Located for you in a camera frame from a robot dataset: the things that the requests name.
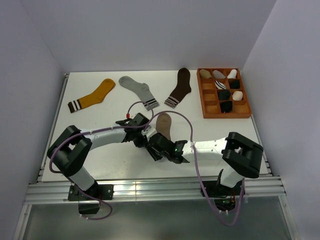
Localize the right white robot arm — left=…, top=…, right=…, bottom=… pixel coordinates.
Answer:
left=142, top=130, right=264, bottom=195

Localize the tan sock with maroon cuff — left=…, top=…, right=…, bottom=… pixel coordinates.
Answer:
left=155, top=113, right=172, bottom=140

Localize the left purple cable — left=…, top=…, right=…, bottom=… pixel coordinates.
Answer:
left=48, top=101, right=155, bottom=221

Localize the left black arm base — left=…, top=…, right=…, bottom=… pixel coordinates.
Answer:
left=67, top=183, right=115, bottom=216

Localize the plain black sock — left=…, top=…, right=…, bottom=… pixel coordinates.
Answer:
left=217, top=89, right=231, bottom=101

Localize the rolled white sock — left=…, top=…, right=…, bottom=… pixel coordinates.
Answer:
left=227, top=69, right=238, bottom=79

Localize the brown sock with pink stripes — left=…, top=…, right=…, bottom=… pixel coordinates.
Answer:
left=164, top=67, right=192, bottom=109

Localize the purple cable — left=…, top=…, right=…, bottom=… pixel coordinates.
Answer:
left=143, top=111, right=246, bottom=226
left=48, top=101, right=155, bottom=221

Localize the rolled striped sock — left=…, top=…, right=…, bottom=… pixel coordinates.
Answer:
left=214, top=80, right=227, bottom=90

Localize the rolled cream sock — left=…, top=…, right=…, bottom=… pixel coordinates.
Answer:
left=232, top=91, right=244, bottom=101

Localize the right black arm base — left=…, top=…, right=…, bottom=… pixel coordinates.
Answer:
left=202, top=180, right=242, bottom=211

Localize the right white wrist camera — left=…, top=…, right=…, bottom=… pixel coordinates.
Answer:
left=141, top=126, right=158, bottom=139

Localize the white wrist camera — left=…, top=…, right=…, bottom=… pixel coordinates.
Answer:
left=126, top=113, right=136, bottom=121
left=141, top=126, right=158, bottom=139

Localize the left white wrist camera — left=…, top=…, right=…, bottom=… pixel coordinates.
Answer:
left=126, top=113, right=136, bottom=121

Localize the orange wooden compartment tray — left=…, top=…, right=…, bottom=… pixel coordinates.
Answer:
left=196, top=68, right=252, bottom=119

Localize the rolled black sock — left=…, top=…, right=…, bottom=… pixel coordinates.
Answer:
left=228, top=79, right=241, bottom=89

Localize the aluminium frame rail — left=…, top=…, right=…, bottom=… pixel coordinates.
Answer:
left=23, top=176, right=286, bottom=205

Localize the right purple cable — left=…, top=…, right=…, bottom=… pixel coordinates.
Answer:
left=143, top=111, right=246, bottom=226

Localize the rolled beige sock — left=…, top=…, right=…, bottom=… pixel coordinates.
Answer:
left=199, top=69, right=212, bottom=79

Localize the rolled grey sock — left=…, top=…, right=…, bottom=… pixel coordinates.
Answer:
left=213, top=70, right=226, bottom=79

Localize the grey sock with black stripes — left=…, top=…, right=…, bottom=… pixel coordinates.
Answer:
left=118, top=76, right=160, bottom=111

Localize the mustard yellow sock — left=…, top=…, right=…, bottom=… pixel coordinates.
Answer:
left=67, top=78, right=116, bottom=114

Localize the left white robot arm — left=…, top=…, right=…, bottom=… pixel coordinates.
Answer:
left=47, top=113, right=149, bottom=200

